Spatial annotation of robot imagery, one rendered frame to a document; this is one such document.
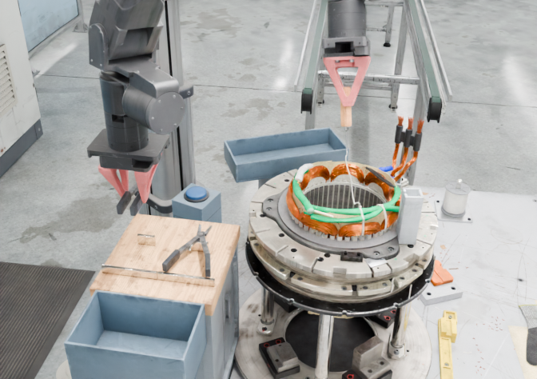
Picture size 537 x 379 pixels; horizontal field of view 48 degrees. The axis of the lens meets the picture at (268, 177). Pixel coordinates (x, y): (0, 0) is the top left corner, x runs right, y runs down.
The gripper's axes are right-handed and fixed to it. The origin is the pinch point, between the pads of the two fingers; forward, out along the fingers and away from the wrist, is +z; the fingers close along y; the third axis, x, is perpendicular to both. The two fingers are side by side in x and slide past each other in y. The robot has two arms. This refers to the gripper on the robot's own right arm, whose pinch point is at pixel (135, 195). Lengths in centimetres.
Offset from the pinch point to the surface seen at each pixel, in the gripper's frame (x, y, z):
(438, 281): 34, 53, 38
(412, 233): 7.4, 42.1, 6.8
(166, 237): 6.1, 2.1, 12.3
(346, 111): 13.7, 29.8, -10.2
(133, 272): -4.5, 0.2, 11.2
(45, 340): 69, -70, 119
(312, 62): 170, 12, 45
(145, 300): -8.6, 3.5, 12.5
